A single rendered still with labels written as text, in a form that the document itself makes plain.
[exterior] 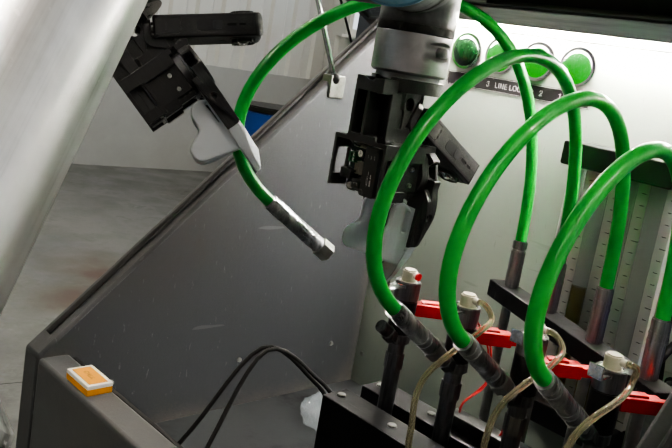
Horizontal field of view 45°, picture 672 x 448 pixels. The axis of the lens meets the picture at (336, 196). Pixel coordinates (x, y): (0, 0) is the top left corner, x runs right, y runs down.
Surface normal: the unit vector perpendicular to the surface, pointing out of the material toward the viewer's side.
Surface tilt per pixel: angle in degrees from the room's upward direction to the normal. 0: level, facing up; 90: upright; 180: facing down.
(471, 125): 90
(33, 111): 85
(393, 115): 90
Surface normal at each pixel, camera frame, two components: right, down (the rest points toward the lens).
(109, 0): 0.95, 0.22
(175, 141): 0.54, 0.24
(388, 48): -0.62, 0.03
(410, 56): -0.07, 0.18
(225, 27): 0.19, -0.01
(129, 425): 0.16, -0.97
